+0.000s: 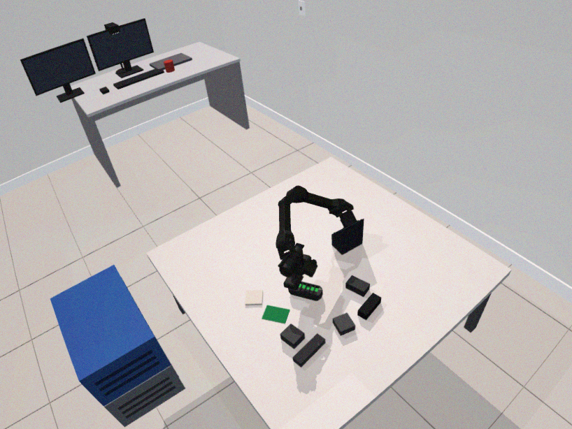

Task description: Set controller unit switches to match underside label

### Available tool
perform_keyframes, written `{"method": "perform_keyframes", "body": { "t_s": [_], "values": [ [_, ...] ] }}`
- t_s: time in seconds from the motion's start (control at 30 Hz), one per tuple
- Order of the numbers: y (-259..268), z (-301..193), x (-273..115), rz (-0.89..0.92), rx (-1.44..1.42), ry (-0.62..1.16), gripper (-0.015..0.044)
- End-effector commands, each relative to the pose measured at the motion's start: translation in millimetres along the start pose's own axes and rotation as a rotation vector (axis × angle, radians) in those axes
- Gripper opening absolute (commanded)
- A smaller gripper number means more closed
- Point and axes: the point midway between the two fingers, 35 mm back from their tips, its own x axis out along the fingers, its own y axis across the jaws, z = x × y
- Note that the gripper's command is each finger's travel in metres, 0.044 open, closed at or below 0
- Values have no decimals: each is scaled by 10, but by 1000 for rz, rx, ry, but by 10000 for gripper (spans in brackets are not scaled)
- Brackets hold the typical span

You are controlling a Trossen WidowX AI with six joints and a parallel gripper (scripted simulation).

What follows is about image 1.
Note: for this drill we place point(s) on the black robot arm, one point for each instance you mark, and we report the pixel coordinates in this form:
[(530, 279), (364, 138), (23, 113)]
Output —
[(285, 238)]

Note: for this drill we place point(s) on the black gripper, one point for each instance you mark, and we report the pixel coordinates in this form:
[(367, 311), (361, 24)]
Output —
[(294, 281)]

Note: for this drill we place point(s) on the flat green panel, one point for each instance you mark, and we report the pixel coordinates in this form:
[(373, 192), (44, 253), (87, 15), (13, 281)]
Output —
[(276, 314)]

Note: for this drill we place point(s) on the beige flat rectangular slab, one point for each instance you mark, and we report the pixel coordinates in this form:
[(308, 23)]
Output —
[(254, 297)]

